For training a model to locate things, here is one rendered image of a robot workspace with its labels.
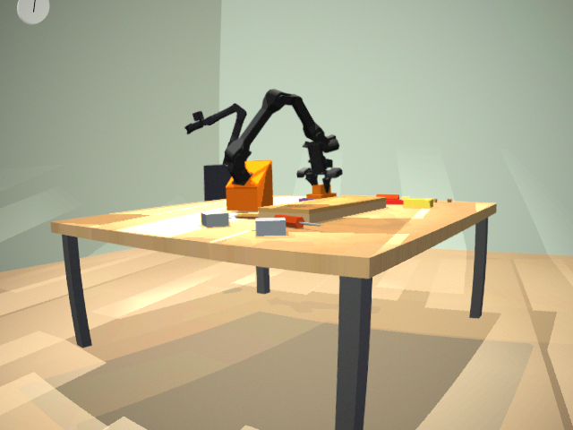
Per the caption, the yellow rectangular block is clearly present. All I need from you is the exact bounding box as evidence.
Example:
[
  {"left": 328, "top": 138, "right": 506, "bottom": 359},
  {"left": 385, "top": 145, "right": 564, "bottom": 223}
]
[{"left": 403, "top": 198, "right": 433, "bottom": 209}]

